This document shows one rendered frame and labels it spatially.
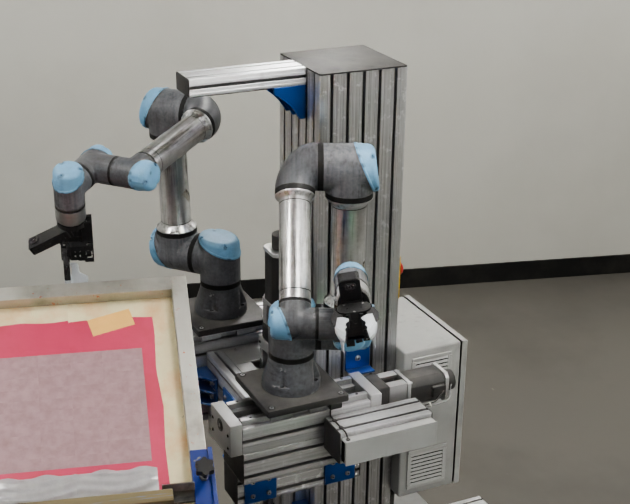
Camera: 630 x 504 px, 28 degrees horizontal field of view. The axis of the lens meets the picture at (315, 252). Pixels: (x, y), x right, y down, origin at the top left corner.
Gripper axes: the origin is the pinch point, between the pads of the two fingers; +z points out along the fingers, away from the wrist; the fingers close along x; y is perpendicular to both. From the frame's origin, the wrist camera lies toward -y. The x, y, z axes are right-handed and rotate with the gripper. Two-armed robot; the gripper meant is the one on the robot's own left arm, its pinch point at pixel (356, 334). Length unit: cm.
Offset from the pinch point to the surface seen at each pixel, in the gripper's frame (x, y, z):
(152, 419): 50, 28, -25
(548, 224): -110, 153, -413
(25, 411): 78, 21, -24
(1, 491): 82, 31, -6
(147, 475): 51, 35, -12
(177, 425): 44, 30, -24
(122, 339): 56, 15, -43
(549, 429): -77, 181, -246
